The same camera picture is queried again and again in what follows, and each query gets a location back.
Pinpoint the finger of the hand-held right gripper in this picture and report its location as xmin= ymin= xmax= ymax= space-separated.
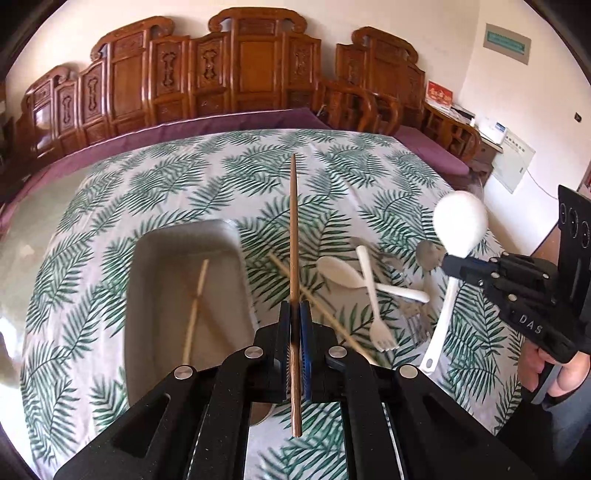
xmin=441 ymin=254 xmax=503 ymax=288

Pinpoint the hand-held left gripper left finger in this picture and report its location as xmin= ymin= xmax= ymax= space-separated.
xmin=53 ymin=301 xmax=293 ymax=480

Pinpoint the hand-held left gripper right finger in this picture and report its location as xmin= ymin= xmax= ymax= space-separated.
xmin=300 ymin=301 xmax=540 ymax=480

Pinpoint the light bamboo chopstick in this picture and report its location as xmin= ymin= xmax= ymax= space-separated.
xmin=182 ymin=258 xmax=210 ymax=366
xmin=268 ymin=252 xmax=380 ymax=366

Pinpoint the metal spoon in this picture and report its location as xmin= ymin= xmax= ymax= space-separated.
xmin=416 ymin=240 xmax=448 ymax=296

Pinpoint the large white serving spoon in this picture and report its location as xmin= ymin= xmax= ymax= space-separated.
xmin=418 ymin=190 xmax=489 ymax=374

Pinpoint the metal fork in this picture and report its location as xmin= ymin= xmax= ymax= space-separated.
xmin=396 ymin=295 xmax=431 ymax=345
xmin=348 ymin=237 xmax=406 ymax=278

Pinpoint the white plastic fork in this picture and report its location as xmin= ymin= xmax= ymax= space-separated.
xmin=355 ymin=245 xmax=399 ymax=354

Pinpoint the small white plastic spoon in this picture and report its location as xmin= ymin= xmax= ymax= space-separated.
xmin=316 ymin=255 xmax=431 ymax=304

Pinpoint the dark wooden chopstick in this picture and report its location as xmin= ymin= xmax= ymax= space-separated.
xmin=288 ymin=154 xmax=304 ymax=438

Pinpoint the grey rectangular tray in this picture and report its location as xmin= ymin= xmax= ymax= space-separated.
xmin=124 ymin=219 xmax=279 ymax=426

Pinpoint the person's right hand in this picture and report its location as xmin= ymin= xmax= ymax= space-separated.
xmin=517 ymin=340 xmax=591 ymax=407

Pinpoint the short purple seat cushion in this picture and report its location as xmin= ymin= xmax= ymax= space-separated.
xmin=392 ymin=124 xmax=472 ymax=177

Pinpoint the wooden side table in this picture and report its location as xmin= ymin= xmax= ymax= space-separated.
xmin=422 ymin=102 xmax=482 ymax=164

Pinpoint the white box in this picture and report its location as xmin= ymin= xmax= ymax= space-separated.
xmin=479 ymin=117 xmax=505 ymax=145

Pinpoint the wooden armchair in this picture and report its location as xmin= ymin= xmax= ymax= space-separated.
xmin=316 ymin=78 xmax=376 ymax=133
xmin=369 ymin=92 xmax=403 ymax=137

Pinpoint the red card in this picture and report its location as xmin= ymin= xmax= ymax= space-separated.
xmin=426 ymin=80 xmax=456 ymax=110

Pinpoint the leaf print tablecloth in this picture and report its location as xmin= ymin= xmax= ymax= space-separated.
xmin=21 ymin=128 xmax=523 ymax=480

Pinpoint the short carved wooden bench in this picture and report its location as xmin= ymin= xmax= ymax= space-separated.
xmin=336 ymin=26 xmax=428 ymax=127

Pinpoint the long carved wooden bench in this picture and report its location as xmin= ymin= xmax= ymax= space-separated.
xmin=14 ymin=7 xmax=326 ymax=155

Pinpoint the green wall sign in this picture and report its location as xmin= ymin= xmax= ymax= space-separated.
xmin=482 ymin=22 xmax=533 ymax=66

